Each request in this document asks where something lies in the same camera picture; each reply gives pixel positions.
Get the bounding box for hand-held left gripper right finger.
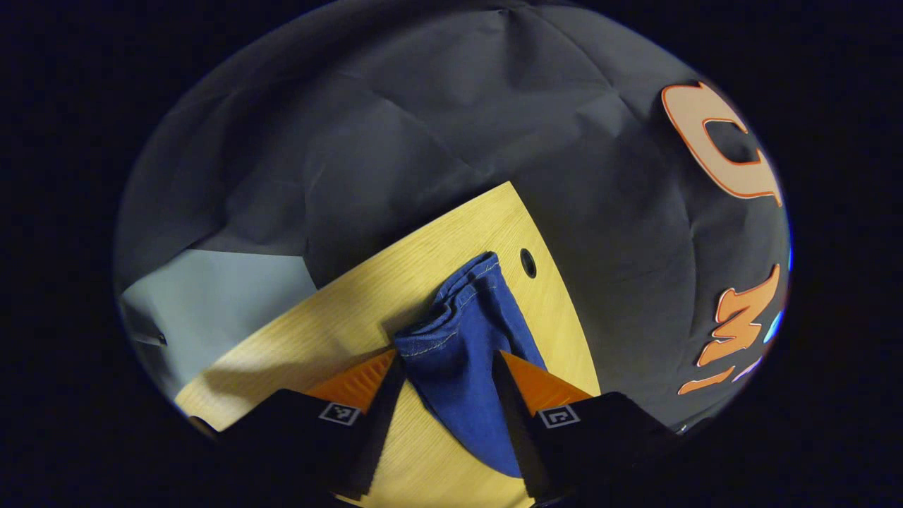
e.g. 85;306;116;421
492;349;681;502

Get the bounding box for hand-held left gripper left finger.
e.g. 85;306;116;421
212;348;406;498

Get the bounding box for blue jeans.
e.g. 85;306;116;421
394;251;547;479

